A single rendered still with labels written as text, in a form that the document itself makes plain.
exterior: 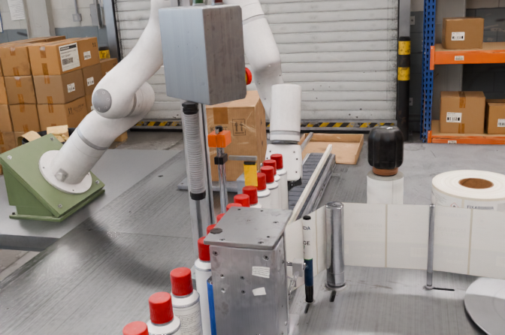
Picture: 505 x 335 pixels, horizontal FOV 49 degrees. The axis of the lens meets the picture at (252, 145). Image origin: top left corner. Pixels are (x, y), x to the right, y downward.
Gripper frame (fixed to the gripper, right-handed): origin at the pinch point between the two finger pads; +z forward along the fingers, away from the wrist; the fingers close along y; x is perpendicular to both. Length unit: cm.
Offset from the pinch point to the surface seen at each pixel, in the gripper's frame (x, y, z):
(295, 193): 21.9, -0.9, -1.2
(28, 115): 258, -290, -52
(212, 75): -48, -4, -25
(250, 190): -33.3, 0.6, -2.9
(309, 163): 50, -2, -12
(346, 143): 92, 6, -22
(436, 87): 421, 55, -101
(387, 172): -16.7, 28.5, -8.1
